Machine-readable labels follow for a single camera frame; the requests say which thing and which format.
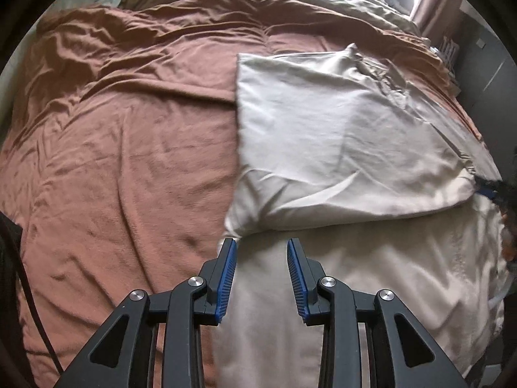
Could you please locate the beige jacket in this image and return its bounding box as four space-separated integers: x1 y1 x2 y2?
213 46 507 387

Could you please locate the pink curtain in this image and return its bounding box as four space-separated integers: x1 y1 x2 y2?
412 0 463 47

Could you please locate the brown bed blanket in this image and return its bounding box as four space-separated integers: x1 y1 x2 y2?
0 0 482 388

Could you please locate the black cable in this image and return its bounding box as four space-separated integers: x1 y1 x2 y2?
7 217 66 377

